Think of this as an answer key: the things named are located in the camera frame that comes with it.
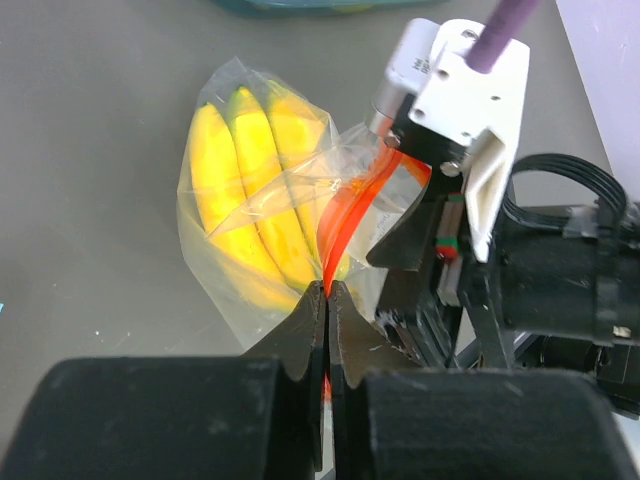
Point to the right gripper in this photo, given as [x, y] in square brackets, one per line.
[565, 288]

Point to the teal plastic fruit basket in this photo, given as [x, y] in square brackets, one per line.
[299, 9]

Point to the fake banana bunch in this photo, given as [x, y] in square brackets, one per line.
[261, 179]

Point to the red zip bag with fruit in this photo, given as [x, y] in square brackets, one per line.
[384, 190]

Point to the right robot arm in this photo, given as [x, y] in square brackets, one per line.
[620, 386]

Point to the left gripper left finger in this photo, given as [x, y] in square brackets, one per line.
[254, 416]

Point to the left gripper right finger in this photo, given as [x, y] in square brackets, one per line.
[395, 420]

